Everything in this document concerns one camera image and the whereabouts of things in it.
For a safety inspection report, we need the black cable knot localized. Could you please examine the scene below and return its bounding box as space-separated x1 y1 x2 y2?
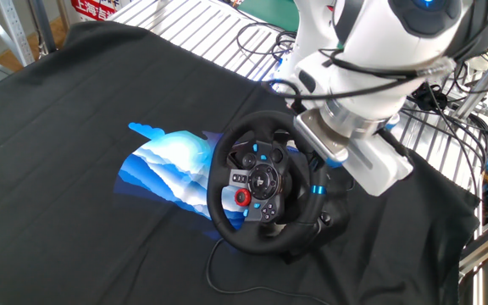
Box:
411 83 449 112

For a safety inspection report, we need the perforated steel post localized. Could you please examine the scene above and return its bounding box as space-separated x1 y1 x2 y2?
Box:
0 0 36 68

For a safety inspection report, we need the black racing steering wheel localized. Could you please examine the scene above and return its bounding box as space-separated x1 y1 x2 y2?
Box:
206 110 329 255

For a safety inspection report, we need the silver depth camera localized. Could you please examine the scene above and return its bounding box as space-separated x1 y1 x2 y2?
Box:
292 110 351 169

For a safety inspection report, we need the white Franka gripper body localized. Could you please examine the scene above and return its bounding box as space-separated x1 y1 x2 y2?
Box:
293 58 416 197

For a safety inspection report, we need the aluminium extrusion beam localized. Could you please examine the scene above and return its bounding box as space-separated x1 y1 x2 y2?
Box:
457 218 488 276

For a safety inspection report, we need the dark metal pole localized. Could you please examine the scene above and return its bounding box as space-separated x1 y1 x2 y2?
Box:
29 0 58 55

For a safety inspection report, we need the black cloth with blue print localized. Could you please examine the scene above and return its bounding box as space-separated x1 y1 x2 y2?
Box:
0 20 482 305

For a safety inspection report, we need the long thin black cable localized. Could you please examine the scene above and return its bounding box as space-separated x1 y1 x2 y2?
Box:
205 236 334 305

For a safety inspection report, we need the black camera cable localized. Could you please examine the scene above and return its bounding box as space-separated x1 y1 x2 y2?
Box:
263 48 457 114

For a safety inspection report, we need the black Logitech wheel base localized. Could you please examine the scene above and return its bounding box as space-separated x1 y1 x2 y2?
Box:
281 167 351 264

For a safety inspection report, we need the green mat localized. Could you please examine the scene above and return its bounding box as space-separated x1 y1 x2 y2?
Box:
237 0 302 33

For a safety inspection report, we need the red and white sign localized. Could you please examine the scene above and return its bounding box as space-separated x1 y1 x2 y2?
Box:
70 0 121 22

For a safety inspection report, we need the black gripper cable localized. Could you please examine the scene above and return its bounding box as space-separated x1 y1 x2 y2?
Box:
377 128 414 164

